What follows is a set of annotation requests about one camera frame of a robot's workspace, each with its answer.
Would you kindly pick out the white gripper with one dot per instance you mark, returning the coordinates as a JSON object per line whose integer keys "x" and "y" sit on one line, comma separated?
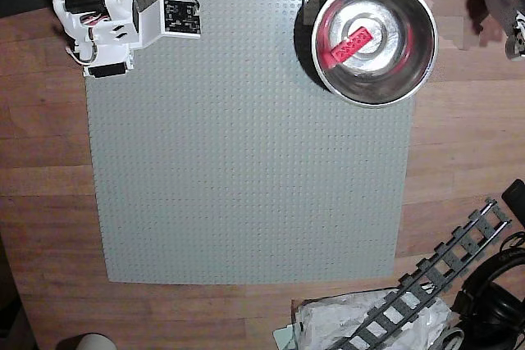
{"x": 106, "y": 70}

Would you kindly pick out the red lego block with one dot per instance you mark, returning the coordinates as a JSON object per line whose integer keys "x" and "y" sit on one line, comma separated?
{"x": 348, "y": 48}

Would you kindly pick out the large grey lego baseplate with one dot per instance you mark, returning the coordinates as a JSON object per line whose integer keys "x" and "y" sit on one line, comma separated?
{"x": 205, "y": 141}

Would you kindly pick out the grey lego train track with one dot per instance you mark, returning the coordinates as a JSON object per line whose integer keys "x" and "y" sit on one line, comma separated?
{"x": 451, "y": 262}

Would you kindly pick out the stainless steel bowl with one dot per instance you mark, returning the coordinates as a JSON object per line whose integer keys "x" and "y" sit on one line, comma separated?
{"x": 393, "y": 75}

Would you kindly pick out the white cylinder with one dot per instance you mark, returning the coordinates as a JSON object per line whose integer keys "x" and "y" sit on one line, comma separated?
{"x": 88, "y": 342}

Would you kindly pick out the pale green sheet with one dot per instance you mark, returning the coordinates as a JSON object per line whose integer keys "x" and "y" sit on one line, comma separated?
{"x": 283, "y": 337}

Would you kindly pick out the white crumpled plastic bag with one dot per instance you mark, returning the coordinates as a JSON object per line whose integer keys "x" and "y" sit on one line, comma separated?
{"x": 328, "y": 317}

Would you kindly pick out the black flat rectangular object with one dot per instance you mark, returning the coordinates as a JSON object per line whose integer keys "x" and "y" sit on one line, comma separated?
{"x": 516, "y": 196}

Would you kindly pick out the white wheel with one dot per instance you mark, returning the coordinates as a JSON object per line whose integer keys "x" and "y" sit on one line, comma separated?
{"x": 451, "y": 339}

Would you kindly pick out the black headphones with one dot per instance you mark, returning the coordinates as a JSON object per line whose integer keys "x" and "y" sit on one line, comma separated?
{"x": 492, "y": 305}

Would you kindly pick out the wrist camera board white housing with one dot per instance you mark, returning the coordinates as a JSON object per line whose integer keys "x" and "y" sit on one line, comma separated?
{"x": 182, "y": 18}

